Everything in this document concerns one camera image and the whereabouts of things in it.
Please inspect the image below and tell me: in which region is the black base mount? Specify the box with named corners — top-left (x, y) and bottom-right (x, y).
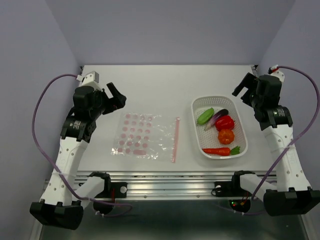
top-left (93, 182), bottom-right (128, 215)
top-left (211, 181), bottom-right (251, 214)

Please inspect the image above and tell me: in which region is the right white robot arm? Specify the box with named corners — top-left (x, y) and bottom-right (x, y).
top-left (230, 72), bottom-right (320, 217)

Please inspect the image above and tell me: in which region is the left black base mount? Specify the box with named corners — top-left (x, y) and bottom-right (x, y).
top-left (93, 182), bottom-right (128, 215)

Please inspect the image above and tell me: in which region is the orange toy pumpkin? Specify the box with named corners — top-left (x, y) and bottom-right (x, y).
top-left (217, 129), bottom-right (235, 145)

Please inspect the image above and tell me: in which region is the red toy bell pepper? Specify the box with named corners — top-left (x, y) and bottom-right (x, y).
top-left (214, 115), bottom-right (235, 132)

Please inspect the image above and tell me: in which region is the white perforated plastic basket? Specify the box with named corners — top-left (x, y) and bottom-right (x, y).
top-left (191, 96), bottom-right (248, 160)

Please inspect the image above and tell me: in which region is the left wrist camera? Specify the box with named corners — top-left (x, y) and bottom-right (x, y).
top-left (80, 71), bottom-right (100, 89)

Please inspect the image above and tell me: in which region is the orange toy carrot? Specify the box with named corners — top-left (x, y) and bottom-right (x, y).
top-left (202, 146), bottom-right (241, 157)

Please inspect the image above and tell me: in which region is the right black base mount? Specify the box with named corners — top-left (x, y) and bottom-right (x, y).
top-left (211, 181), bottom-right (251, 214)

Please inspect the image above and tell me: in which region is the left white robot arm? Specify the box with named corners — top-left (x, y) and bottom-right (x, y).
top-left (29, 82), bottom-right (127, 230)

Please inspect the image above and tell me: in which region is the clear pink-dotted zip bag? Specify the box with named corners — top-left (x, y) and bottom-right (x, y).
top-left (111, 112), bottom-right (181, 163)

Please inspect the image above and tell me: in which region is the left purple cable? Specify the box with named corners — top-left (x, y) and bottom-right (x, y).
top-left (33, 73), bottom-right (133, 218)

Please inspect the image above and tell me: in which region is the green toy bitter gourd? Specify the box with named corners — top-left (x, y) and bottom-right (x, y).
top-left (196, 107), bottom-right (215, 126)

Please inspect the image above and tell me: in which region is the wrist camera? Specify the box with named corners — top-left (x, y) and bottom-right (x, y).
top-left (80, 71), bottom-right (100, 89)
top-left (268, 65), bottom-right (285, 83)

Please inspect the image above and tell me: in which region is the purple toy eggplant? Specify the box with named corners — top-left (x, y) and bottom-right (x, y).
top-left (204, 109), bottom-right (229, 131)

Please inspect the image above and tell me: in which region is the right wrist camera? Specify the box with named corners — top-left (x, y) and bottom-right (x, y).
top-left (268, 65), bottom-right (285, 83)

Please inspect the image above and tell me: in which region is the aluminium rail frame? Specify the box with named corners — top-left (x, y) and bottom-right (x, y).
top-left (41, 170), bottom-right (305, 201)

